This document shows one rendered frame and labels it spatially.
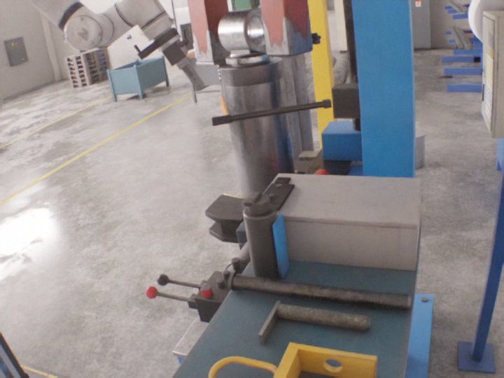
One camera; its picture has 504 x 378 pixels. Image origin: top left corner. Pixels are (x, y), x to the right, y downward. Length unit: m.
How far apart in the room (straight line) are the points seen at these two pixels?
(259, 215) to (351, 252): 0.24
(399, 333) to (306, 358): 0.20
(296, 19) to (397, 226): 0.67
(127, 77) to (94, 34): 8.37
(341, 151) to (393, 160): 0.28
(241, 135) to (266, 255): 0.58
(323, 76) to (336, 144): 2.51
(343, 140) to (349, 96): 0.28
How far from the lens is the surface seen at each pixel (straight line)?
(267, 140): 1.43
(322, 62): 4.01
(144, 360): 2.45
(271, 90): 1.40
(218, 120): 1.25
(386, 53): 1.25
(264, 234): 0.94
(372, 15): 1.24
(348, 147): 1.55
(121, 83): 9.58
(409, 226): 0.95
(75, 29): 1.09
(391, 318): 0.90
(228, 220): 1.43
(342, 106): 1.31
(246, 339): 0.88
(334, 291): 0.91
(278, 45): 1.29
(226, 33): 1.43
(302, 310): 0.88
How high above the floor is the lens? 1.68
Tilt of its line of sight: 24 degrees down
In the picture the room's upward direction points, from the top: 8 degrees counter-clockwise
